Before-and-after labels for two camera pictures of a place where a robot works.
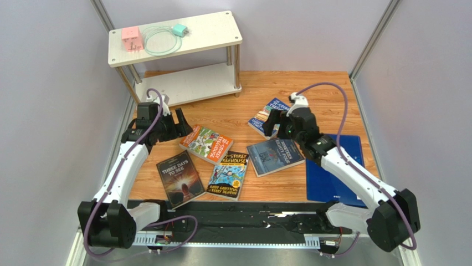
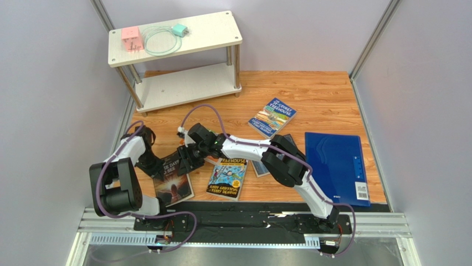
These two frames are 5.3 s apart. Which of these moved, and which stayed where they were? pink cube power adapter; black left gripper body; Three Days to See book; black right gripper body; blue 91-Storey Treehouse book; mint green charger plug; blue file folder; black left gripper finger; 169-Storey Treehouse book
Moved: black right gripper body; black left gripper body; Three Days to See book; black left gripper finger
Stayed: pink cube power adapter; blue file folder; blue 91-Storey Treehouse book; mint green charger plug; 169-Storey Treehouse book
